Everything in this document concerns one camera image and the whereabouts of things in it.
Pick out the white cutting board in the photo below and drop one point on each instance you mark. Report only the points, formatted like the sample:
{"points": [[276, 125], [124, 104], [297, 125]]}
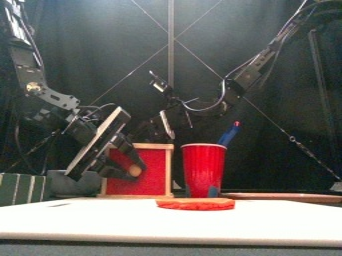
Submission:
{"points": [[134, 223]]}

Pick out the flat red dough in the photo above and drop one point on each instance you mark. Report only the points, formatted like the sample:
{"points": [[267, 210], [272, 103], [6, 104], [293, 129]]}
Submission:
{"points": [[196, 204]]}

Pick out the white frame bracket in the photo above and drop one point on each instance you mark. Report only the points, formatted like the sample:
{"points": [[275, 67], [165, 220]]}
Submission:
{"points": [[337, 186]]}

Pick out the wooden drawer box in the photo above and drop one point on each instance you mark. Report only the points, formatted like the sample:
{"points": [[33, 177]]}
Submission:
{"points": [[170, 166]]}

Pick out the green striped block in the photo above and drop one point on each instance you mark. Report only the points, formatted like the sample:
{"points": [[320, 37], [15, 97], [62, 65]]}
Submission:
{"points": [[22, 188]]}

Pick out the black frame strut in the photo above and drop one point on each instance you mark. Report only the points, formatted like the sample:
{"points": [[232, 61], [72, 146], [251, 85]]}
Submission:
{"points": [[317, 66]]}

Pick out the red plastic cup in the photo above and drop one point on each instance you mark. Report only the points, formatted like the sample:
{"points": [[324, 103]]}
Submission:
{"points": [[202, 170]]}

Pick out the grey-blue plastic bowl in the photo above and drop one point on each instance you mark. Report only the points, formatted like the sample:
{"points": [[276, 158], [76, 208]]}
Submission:
{"points": [[68, 185]]}

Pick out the blue and red plastic tool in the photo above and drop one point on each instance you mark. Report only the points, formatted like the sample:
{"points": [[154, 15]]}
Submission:
{"points": [[228, 136]]}

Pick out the red drawer with wooden knob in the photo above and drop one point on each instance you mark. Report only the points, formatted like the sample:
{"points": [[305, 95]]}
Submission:
{"points": [[154, 176]]}

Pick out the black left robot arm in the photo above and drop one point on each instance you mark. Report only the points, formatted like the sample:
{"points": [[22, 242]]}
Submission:
{"points": [[31, 76]]}

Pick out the grey vertical frame post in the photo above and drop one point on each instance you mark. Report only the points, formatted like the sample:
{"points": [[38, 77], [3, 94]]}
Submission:
{"points": [[172, 33]]}

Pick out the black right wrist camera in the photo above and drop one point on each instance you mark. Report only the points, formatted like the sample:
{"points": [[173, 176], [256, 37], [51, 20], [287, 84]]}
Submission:
{"points": [[160, 86]]}

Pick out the brown wooden tray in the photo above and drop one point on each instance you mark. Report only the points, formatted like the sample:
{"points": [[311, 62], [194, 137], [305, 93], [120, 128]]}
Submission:
{"points": [[289, 197]]}

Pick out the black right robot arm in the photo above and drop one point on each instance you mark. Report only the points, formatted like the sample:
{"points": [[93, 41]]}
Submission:
{"points": [[255, 71]]}

